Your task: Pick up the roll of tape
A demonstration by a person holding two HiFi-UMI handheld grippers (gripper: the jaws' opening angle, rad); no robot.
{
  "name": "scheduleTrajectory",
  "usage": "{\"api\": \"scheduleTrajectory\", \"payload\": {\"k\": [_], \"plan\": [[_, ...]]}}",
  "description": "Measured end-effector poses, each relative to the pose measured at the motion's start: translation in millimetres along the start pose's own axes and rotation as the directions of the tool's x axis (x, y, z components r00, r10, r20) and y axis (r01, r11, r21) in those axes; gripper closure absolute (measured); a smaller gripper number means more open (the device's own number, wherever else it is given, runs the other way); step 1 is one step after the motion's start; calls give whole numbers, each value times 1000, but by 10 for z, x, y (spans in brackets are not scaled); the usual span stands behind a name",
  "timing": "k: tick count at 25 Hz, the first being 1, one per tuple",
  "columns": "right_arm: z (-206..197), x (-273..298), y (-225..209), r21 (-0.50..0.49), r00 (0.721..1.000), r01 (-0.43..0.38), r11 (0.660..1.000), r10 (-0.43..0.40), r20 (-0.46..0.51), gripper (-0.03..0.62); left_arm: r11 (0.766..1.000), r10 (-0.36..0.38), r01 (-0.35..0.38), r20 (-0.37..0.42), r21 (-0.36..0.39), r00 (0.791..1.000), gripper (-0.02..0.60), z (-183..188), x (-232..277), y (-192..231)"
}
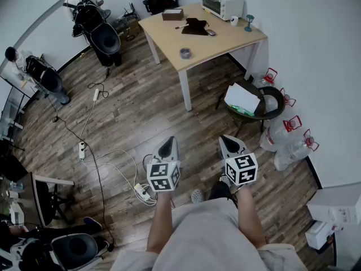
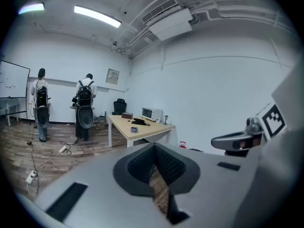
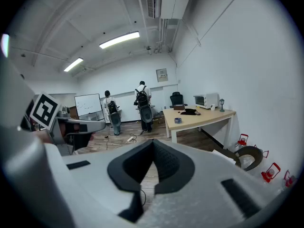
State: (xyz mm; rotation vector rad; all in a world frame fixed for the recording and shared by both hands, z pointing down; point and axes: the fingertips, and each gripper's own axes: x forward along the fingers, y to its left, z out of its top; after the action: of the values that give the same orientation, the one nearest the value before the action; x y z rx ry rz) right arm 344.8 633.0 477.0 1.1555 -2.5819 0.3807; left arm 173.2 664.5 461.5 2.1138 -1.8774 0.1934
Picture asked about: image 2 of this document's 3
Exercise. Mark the brown cardboard box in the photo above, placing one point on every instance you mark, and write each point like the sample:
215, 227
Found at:
127, 115

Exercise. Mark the white ceiling air conditioner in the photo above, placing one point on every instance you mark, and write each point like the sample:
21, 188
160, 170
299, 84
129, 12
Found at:
168, 20

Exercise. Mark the white desk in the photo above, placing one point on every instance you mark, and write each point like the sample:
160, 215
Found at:
10, 103

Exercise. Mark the whiteboard on stand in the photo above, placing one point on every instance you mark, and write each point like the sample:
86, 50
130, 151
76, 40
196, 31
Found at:
13, 79

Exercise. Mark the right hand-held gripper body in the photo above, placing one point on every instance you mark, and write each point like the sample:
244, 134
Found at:
255, 127

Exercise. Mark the grey electrical wall panel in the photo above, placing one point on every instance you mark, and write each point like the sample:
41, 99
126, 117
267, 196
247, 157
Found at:
112, 76

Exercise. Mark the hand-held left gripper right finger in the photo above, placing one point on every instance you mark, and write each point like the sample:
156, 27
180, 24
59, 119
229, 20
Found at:
213, 186

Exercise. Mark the black backpack with oval shell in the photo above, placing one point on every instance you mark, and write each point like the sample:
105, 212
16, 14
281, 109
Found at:
42, 103
85, 103

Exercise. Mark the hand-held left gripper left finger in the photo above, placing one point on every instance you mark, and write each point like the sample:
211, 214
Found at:
107, 174

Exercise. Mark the blue lantern figurine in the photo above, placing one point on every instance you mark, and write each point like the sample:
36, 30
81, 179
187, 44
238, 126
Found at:
166, 119

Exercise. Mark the white power strip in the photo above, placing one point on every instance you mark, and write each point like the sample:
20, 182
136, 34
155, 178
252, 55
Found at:
31, 177
62, 149

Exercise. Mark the white toaster oven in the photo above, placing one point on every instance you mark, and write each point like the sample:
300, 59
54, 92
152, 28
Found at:
149, 113

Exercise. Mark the round black table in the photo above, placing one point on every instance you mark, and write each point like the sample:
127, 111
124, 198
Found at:
73, 107

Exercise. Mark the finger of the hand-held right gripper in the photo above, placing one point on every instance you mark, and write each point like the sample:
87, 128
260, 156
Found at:
223, 141

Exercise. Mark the long ceiling light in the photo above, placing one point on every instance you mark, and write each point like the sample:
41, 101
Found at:
32, 8
97, 16

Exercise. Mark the black office chair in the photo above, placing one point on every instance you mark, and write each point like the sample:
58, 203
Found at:
119, 107

